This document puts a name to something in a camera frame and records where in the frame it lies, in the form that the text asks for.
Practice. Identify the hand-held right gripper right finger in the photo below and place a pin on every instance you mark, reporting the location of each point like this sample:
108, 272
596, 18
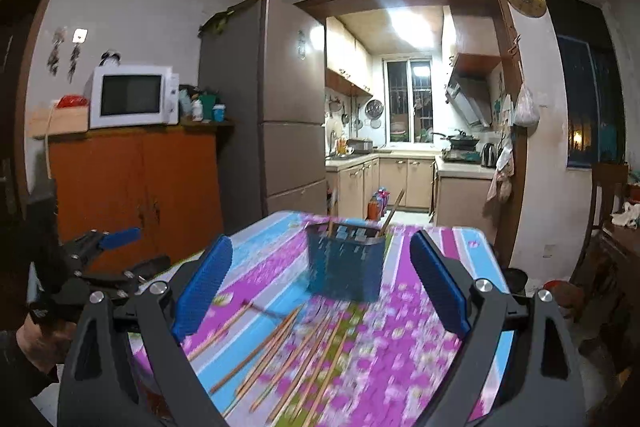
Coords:
440, 292

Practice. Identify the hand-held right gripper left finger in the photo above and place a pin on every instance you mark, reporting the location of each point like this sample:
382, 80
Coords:
205, 287

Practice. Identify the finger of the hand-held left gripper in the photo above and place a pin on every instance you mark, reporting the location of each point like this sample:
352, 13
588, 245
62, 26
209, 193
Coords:
150, 266
120, 237

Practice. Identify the blue utensil holder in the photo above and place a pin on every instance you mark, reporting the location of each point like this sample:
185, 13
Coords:
345, 267

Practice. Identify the pile of wooden chopsticks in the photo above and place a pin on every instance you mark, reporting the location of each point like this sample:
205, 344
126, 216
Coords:
280, 357

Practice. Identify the person's left forearm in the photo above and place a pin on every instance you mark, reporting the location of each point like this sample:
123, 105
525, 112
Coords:
20, 372

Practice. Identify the person's left hand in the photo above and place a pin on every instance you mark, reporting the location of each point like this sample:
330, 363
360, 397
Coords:
40, 347

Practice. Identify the orange wooden cabinet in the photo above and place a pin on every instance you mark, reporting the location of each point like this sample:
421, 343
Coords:
125, 187

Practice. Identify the floral striped tablecloth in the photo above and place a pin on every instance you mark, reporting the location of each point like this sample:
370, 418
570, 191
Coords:
400, 357

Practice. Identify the black bucket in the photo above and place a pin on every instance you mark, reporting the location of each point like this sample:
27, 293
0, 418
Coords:
516, 279

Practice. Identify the beige stove counter cabinet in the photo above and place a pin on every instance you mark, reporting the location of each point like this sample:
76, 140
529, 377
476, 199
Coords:
460, 202

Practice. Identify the orange oil bottle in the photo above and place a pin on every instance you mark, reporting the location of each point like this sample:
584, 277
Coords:
374, 209

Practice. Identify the blue pink bottle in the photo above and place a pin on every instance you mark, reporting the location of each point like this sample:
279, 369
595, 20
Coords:
383, 202

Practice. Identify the beige lower kitchen cabinets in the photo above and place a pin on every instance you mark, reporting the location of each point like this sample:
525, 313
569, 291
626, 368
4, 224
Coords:
400, 182

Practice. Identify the orange basin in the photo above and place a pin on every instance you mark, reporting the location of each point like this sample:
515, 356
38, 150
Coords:
562, 297

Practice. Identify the pale cardboard box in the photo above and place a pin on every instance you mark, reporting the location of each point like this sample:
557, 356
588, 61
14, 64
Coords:
60, 122

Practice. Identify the hanging white cloth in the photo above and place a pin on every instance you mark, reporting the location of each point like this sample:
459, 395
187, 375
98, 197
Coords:
500, 177

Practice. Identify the gas stove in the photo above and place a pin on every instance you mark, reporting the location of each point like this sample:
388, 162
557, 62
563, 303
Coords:
460, 155

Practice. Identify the white microwave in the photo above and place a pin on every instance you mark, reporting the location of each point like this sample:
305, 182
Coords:
132, 97

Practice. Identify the red packet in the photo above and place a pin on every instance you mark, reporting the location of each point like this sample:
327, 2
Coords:
72, 102

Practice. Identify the steel electric kettle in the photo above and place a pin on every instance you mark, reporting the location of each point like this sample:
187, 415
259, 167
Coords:
488, 155

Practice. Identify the pale plastic bag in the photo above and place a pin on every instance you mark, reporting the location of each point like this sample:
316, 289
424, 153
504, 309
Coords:
185, 104

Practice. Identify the white medicine bottle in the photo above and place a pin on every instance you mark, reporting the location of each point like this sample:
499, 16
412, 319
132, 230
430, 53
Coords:
197, 111

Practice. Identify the black wok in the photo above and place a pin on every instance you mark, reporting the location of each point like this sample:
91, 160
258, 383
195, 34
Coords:
460, 141

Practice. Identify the green plastic container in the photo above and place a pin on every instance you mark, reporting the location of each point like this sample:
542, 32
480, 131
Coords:
209, 107

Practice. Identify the blue lidded cup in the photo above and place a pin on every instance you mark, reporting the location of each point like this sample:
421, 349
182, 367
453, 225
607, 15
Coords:
219, 113

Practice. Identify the black alarm clock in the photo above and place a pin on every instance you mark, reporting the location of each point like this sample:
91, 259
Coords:
110, 59

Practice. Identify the dark wooden side table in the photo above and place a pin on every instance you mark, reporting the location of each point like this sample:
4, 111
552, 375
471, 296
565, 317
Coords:
620, 267

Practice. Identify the brown wooden door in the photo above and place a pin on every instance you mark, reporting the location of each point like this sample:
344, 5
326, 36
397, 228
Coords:
15, 57

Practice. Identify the hanging metal strainer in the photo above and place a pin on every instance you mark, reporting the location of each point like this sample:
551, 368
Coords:
374, 109

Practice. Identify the metal range hood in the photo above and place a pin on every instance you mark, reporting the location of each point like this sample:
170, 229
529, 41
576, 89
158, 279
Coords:
467, 99

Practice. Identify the wooden chair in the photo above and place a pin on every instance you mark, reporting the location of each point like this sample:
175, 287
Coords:
607, 179

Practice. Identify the hanging white plastic bag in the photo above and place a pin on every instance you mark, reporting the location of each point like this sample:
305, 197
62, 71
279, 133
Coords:
526, 109

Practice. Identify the white crumpled cloth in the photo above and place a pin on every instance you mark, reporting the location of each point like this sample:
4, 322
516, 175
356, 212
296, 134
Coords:
627, 214

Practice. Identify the barred kitchen window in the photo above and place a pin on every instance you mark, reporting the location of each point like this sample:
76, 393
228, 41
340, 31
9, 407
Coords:
400, 92

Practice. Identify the grey refrigerator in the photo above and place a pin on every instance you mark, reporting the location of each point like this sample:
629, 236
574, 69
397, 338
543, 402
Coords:
290, 72

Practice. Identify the dark green bundle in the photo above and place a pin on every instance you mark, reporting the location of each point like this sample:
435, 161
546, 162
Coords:
220, 21

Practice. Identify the dark night window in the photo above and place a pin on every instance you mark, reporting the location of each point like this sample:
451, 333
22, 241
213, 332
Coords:
585, 97

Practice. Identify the upper kitchen cabinets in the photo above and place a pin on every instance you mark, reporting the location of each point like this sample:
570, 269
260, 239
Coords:
345, 57

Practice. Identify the fridge door sticker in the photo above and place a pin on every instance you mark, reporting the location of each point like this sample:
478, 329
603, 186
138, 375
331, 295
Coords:
301, 46

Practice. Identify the kitchen ceiling light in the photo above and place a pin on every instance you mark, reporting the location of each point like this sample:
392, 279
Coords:
412, 24

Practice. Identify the white wall outlet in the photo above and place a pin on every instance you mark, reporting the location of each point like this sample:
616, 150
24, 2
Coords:
549, 251

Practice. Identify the hanging wall ornament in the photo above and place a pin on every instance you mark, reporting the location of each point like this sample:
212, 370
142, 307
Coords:
76, 52

